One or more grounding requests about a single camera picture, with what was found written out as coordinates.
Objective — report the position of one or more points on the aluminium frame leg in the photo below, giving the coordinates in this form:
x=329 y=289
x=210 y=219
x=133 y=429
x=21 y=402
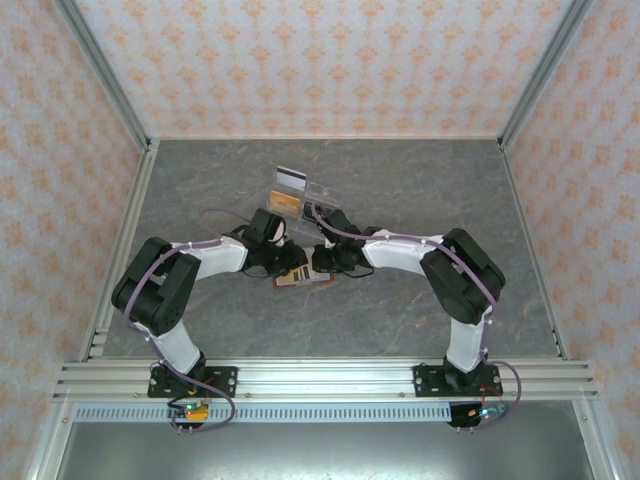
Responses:
x=54 y=440
x=590 y=440

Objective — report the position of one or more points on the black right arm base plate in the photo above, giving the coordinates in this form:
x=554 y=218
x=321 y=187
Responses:
x=427 y=382

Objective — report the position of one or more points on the left controller circuit board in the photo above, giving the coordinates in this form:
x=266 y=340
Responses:
x=192 y=412

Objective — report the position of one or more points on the white magnetic stripe card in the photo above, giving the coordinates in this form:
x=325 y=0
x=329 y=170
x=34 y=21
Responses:
x=290 y=175

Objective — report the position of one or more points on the clear acrylic card stand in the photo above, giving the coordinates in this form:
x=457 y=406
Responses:
x=325 y=191

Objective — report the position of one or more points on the aluminium mounting rail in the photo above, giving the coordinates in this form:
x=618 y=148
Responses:
x=325 y=380

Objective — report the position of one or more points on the orange card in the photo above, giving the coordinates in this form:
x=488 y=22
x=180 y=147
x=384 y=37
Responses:
x=285 y=202

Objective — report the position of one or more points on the aluminium frame post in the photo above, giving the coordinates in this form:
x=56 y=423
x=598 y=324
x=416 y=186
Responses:
x=105 y=70
x=543 y=70

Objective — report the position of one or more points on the brown leather card holder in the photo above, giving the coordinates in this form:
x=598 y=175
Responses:
x=327 y=276

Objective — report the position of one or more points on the barcode card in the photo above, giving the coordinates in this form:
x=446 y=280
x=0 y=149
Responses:
x=300 y=274

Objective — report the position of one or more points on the grey metal panel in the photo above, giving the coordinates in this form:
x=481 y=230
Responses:
x=320 y=455

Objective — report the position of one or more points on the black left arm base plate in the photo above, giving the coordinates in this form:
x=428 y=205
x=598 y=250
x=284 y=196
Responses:
x=225 y=382

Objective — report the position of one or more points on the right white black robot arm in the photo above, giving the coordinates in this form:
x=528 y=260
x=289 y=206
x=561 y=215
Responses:
x=395 y=252

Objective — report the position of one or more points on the controller circuit board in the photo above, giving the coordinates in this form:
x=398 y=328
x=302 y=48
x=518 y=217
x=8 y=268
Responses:
x=480 y=414
x=192 y=412

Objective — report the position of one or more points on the aluminium table edge rail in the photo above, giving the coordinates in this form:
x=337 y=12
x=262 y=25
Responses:
x=135 y=200
x=519 y=200

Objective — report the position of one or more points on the right controller circuit board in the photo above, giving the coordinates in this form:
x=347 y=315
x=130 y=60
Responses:
x=480 y=414

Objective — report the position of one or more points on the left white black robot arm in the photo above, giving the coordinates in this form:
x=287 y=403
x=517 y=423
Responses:
x=220 y=257

